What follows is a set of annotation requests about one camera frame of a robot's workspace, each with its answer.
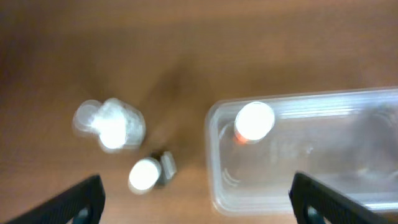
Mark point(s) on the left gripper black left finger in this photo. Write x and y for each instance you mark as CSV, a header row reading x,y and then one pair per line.
x,y
82,203

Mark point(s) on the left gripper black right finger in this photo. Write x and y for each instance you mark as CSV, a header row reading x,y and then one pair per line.
x,y
314,202

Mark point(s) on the orange tube white cap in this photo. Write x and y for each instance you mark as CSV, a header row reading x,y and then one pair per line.
x,y
253,122

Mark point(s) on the black bottle white cap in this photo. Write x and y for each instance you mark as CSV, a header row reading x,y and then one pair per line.
x,y
153,171

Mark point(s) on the clear spray bottle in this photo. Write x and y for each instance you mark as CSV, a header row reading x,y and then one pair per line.
x,y
116,125

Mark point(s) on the clear plastic container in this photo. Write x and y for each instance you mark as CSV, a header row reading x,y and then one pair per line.
x,y
346,140

